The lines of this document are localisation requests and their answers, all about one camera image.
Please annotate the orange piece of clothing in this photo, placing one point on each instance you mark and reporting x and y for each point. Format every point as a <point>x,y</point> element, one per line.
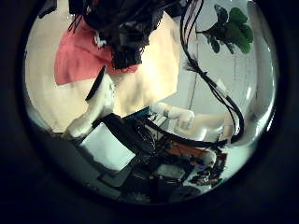
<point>78,59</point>

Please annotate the teal electronics rack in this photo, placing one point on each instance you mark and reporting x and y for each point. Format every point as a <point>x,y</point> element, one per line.
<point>140,112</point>

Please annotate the brown wooden board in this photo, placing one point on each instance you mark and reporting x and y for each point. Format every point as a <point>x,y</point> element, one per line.
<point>187,151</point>

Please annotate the green leafy plant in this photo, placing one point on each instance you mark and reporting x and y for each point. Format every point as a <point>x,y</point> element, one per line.
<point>236,31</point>

